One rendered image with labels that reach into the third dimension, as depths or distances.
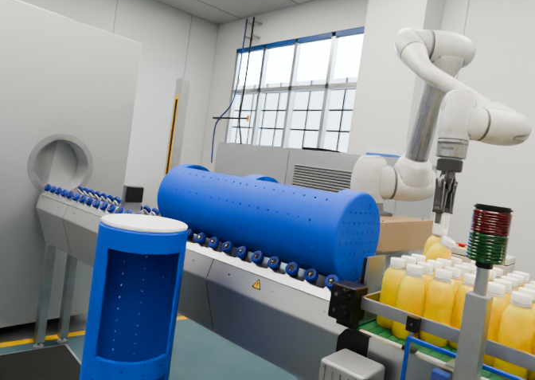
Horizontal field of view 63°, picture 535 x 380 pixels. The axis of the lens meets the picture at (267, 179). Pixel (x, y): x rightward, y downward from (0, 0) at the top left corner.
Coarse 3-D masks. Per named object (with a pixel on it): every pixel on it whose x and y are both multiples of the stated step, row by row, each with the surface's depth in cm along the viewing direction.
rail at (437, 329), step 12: (372, 300) 107; (372, 312) 107; (384, 312) 105; (396, 312) 103; (408, 312) 101; (420, 324) 99; (432, 324) 97; (444, 324) 96; (444, 336) 95; (456, 336) 94; (492, 348) 89; (504, 348) 88; (504, 360) 87; (516, 360) 86; (528, 360) 85
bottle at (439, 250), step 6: (432, 246) 127; (438, 246) 126; (444, 246) 125; (432, 252) 126; (438, 252) 125; (444, 252) 124; (450, 252) 125; (426, 258) 127; (432, 258) 125; (444, 258) 124; (450, 258) 126
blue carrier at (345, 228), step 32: (160, 192) 178; (192, 192) 166; (224, 192) 156; (256, 192) 147; (288, 192) 141; (320, 192) 135; (352, 192) 132; (192, 224) 168; (224, 224) 154; (256, 224) 143; (288, 224) 134; (320, 224) 127; (352, 224) 129; (288, 256) 137; (320, 256) 127; (352, 256) 132
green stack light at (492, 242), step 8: (472, 232) 77; (472, 240) 76; (480, 240) 75; (488, 240) 74; (496, 240) 74; (504, 240) 74; (472, 248) 76; (480, 248) 75; (488, 248) 74; (496, 248) 74; (504, 248) 74; (472, 256) 76; (480, 256) 75; (488, 256) 74; (496, 256) 74; (504, 256) 74; (496, 264) 74
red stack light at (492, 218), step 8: (472, 216) 77; (480, 216) 75; (488, 216) 74; (496, 216) 74; (504, 216) 74; (512, 216) 75; (472, 224) 77; (480, 224) 75; (488, 224) 74; (496, 224) 74; (504, 224) 74; (480, 232) 75; (488, 232) 74; (496, 232) 74; (504, 232) 74
